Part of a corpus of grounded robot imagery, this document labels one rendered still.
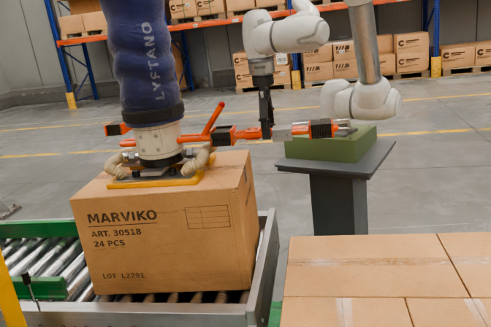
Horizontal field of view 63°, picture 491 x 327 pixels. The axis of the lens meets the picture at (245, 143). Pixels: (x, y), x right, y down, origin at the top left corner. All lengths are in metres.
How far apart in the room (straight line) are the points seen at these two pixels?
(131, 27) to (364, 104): 1.11
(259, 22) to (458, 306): 1.08
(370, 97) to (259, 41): 0.77
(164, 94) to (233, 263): 0.63
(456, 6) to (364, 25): 8.31
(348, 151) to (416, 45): 6.76
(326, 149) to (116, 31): 1.14
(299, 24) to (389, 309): 0.93
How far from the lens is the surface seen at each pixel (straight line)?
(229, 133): 1.40
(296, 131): 1.39
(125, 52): 1.41
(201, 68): 10.28
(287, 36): 1.27
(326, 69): 8.47
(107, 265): 1.61
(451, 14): 10.07
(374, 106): 1.95
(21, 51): 12.87
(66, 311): 1.60
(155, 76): 1.40
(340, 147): 1.99
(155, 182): 1.44
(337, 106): 2.02
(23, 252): 2.26
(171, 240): 1.46
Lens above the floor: 1.46
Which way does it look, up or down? 17 degrees down
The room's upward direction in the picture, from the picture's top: 7 degrees counter-clockwise
